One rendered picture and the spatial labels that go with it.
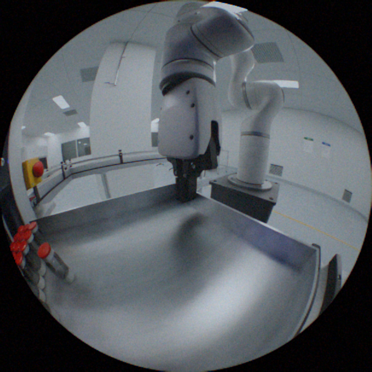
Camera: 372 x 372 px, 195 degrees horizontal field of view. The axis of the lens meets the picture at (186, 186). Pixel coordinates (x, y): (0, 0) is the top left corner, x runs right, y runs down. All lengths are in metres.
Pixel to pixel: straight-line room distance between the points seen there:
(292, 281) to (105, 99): 1.83
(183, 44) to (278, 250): 0.28
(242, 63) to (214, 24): 0.34
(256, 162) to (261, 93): 0.25
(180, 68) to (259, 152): 0.35
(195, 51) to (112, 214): 0.28
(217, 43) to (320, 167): 5.07
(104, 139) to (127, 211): 1.41
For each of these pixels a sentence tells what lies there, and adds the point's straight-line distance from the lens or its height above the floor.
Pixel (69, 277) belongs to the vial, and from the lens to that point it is 0.15.
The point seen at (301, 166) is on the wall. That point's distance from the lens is 4.98.
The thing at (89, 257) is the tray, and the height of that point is 0.88.
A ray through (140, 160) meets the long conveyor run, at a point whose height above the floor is 0.88.
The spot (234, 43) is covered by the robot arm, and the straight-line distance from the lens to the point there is 0.18.
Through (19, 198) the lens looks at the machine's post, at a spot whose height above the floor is 0.96.
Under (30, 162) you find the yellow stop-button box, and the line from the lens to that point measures 0.38.
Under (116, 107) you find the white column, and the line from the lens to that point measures 1.67.
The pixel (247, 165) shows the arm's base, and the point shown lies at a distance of 0.42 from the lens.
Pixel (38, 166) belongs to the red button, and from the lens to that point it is 0.37.
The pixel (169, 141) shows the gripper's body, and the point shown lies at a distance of 0.15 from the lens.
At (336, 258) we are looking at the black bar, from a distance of 0.21.
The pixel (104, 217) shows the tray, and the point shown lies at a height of 0.89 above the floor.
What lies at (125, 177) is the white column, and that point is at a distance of 1.61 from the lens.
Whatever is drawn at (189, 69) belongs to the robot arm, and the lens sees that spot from 0.16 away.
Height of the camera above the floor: 0.99
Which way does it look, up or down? 21 degrees down
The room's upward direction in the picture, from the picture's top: straight up
